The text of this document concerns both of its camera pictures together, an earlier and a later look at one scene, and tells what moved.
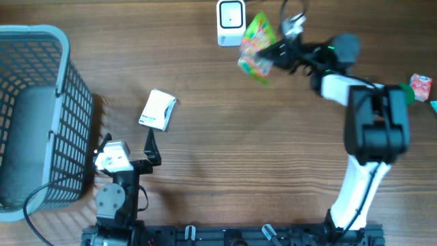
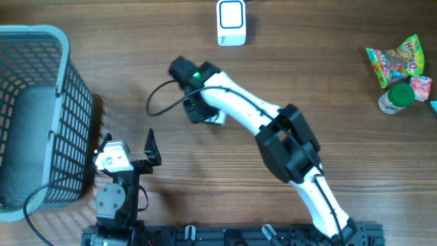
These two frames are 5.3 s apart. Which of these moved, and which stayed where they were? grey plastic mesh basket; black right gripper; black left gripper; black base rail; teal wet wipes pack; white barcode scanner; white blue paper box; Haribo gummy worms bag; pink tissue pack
Moved: Haribo gummy worms bag; black right gripper; white blue paper box
Stayed: grey plastic mesh basket; teal wet wipes pack; black left gripper; black base rail; white barcode scanner; pink tissue pack
